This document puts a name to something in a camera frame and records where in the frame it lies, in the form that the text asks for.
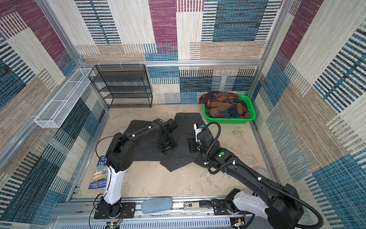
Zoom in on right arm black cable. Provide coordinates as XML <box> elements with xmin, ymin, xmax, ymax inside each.
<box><xmin>204</xmin><ymin>121</ymin><xmax>324</xmax><ymax>229</ymax></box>

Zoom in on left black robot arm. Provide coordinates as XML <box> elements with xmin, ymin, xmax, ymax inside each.
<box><xmin>97</xmin><ymin>119</ymin><xmax>177</xmax><ymax>218</ymax></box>

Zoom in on blue grey cloth pad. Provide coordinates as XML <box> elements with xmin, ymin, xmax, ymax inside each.
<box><xmin>141</xmin><ymin>197</ymin><xmax>173</xmax><ymax>214</ymax></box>

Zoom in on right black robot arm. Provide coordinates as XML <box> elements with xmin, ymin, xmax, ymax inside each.
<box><xmin>187</xmin><ymin>128</ymin><xmax>304</xmax><ymax>229</ymax></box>

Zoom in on white wire mesh tray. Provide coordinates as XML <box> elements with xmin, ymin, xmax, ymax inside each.
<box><xmin>35</xmin><ymin>68</ymin><xmax>92</xmax><ymax>128</ymax></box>

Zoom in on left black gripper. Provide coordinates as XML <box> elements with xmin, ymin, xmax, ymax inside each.
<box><xmin>158</xmin><ymin>136</ymin><xmax>177</xmax><ymax>155</ymax></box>

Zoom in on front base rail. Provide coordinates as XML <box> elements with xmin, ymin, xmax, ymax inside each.
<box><xmin>54</xmin><ymin>195</ymin><xmax>292</xmax><ymax>229</ymax></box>

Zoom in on grey pinstriped long sleeve shirt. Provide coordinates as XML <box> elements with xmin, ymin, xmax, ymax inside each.
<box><xmin>133</xmin><ymin>113</ymin><xmax>205</xmax><ymax>172</ymax></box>

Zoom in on black wire mesh shelf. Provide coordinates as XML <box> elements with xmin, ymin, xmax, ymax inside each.
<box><xmin>88</xmin><ymin>64</ymin><xmax>153</xmax><ymax>109</ymax></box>

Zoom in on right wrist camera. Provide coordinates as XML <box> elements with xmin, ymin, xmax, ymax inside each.
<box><xmin>193</xmin><ymin>123</ymin><xmax>205</xmax><ymax>142</ymax></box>

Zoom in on plaid red shirt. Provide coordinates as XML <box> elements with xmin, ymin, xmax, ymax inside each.
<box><xmin>199</xmin><ymin>91</ymin><xmax>251</xmax><ymax>119</ymax></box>

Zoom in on clear tape roll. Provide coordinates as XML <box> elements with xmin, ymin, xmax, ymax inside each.
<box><xmin>253</xmin><ymin>166</ymin><xmax>271</xmax><ymax>178</ymax></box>

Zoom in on blue treehouse book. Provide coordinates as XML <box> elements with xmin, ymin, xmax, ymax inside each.
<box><xmin>88</xmin><ymin>156</ymin><xmax>109</xmax><ymax>189</ymax></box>

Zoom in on green plastic basket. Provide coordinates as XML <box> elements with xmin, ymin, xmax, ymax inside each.
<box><xmin>203</xmin><ymin>94</ymin><xmax>257</xmax><ymax>125</ymax></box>

